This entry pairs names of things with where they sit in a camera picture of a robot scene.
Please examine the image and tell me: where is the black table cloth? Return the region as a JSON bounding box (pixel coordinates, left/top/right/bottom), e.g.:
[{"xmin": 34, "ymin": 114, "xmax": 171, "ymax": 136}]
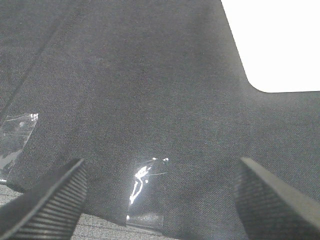
[{"xmin": 0, "ymin": 0, "xmax": 320, "ymax": 240}]

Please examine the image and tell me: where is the clear tape strip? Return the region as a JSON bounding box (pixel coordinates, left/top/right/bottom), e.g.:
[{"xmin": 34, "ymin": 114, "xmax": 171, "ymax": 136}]
[
  {"xmin": 126, "ymin": 157, "xmax": 169, "ymax": 233},
  {"xmin": 0, "ymin": 113, "xmax": 39, "ymax": 185}
]

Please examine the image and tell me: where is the white slotted storage box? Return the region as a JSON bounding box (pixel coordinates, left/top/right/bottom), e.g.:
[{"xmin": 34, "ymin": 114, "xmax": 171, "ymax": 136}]
[{"xmin": 222, "ymin": 0, "xmax": 320, "ymax": 93}]

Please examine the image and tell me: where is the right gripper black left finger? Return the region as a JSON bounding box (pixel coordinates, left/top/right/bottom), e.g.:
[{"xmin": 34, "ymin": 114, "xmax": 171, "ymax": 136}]
[{"xmin": 0, "ymin": 159, "xmax": 88, "ymax": 240}]

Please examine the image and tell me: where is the middle clear tape strip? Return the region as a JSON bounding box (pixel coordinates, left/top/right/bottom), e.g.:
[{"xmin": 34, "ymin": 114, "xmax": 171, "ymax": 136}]
[{"xmin": 0, "ymin": 113, "xmax": 39, "ymax": 185}]

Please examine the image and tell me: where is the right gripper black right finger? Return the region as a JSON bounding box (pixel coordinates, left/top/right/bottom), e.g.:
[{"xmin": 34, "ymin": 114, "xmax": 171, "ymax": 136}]
[{"xmin": 232, "ymin": 157, "xmax": 320, "ymax": 240}]

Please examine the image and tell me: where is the right clear tape strip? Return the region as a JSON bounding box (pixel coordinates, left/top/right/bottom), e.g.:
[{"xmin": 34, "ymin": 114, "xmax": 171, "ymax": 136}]
[{"xmin": 126, "ymin": 157, "xmax": 169, "ymax": 233}]

